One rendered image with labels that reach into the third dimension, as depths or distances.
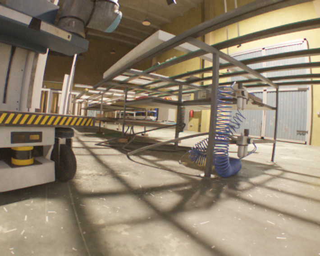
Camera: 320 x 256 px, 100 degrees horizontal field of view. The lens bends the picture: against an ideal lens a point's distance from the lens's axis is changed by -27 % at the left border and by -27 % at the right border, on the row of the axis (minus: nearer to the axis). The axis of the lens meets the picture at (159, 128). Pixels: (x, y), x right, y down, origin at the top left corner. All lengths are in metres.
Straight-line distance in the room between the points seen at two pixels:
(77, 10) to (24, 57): 0.37
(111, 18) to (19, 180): 0.90
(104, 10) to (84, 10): 0.12
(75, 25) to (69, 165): 0.67
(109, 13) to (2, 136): 0.81
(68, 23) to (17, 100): 0.46
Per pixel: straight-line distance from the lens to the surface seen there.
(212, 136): 1.13
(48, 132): 0.73
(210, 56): 1.52
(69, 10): 1.04
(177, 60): 1.51
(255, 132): 7.95
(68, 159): 0.85
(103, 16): 1.08
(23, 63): 1.07
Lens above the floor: 0.32
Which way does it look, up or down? 2 degrees down
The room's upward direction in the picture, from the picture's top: 5 degrees clockwise
